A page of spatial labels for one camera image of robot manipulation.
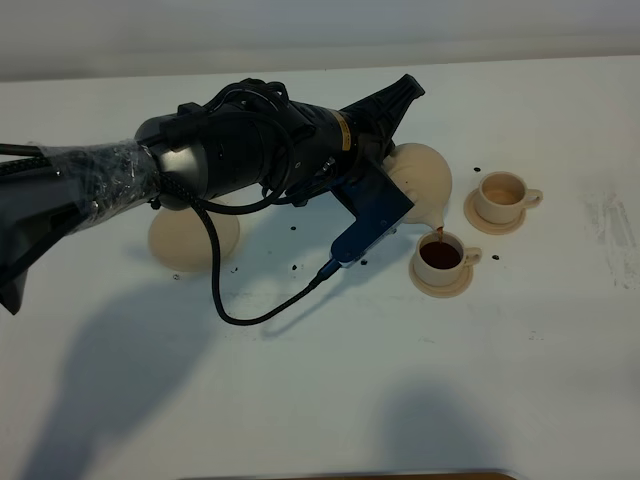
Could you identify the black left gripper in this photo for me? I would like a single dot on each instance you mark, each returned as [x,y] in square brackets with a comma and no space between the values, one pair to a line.
[368,125]

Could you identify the beige teapot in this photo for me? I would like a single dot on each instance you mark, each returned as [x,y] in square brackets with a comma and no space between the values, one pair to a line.
[425,178]

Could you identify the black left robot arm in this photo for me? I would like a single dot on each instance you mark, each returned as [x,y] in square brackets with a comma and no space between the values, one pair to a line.
[248,148]

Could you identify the beige teapot saucer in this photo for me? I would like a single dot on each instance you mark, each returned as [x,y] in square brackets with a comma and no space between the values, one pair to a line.
[178,240]

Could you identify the beige far saucer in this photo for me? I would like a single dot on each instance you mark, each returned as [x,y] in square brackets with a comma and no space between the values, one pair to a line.
[487,227]

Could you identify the beige far teacup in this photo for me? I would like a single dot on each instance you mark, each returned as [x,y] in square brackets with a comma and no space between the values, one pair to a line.
[503,196]

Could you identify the beige teacup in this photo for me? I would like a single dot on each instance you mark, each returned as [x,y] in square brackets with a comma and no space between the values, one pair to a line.
[503,196]
[441,259]

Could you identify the beige near teacup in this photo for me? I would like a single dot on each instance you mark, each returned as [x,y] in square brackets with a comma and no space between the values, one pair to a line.
[441,259]

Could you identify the beige near saucer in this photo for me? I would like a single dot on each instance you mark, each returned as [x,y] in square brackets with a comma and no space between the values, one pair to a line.
[440,287]

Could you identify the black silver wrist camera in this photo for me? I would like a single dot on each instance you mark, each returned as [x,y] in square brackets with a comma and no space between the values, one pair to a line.
[377,205]

